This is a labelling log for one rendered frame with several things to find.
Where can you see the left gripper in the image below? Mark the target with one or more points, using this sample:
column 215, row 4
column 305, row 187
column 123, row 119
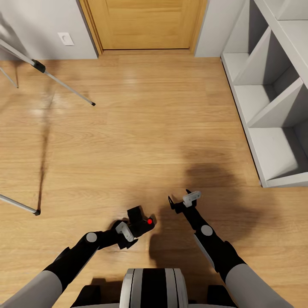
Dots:
column 119, row 239

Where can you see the camera tripod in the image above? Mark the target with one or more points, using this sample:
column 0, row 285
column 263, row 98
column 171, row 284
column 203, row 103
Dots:
column 40, row 67

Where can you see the robot trunk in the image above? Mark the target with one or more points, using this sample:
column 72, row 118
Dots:
column 154, row 288

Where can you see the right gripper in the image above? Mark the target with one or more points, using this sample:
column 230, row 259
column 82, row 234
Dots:
column 180, row 207

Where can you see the digital camera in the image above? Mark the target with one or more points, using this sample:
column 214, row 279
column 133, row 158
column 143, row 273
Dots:
column 138, row 226

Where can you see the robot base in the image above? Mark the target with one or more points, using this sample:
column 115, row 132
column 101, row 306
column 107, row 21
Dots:
column 217, row 297

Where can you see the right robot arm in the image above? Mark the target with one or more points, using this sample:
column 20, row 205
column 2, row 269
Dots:
column 246, row 287

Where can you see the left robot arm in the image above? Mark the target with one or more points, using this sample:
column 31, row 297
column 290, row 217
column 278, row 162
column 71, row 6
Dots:
column 45, row 289

